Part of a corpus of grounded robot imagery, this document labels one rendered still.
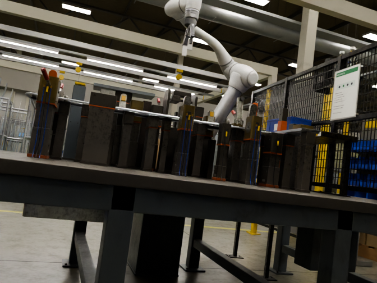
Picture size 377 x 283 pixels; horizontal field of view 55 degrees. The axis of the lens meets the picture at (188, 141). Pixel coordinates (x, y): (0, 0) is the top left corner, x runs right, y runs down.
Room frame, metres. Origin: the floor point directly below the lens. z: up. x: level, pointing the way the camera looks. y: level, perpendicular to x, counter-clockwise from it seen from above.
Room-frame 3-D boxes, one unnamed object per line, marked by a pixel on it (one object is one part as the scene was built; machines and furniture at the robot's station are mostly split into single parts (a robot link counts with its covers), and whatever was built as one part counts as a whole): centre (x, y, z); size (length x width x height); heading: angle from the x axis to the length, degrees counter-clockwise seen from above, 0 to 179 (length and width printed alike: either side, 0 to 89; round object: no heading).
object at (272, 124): (2.49, -0.66, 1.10); 0.30 x 0.17 x 0.13; 19
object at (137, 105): (2.08, 0.33, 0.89); 0.12 x 0.08 x 0.38; 14
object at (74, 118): (2.15, 0.69, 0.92); 0.08 x 0.08 x 0.44; 14
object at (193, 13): (2.22, 0.08, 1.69); 0.09 x 0.09 x 0.06
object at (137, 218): (2.65, 0.14, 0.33); 0.31 x 0.31 x 0.66; 19
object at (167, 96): (2.18, 0.08, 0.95); 0.18 x 0.13 x 0.49; 104
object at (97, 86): (2.22, 0.43, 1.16); 0.37 x 0.14 x 0.02; 104
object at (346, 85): (2.11, -0.88, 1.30); 0.23 x 0.02 x 0.31; 14
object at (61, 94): (1.98, 0.74, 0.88); 0.12 x 0.07 x 0.36; 14
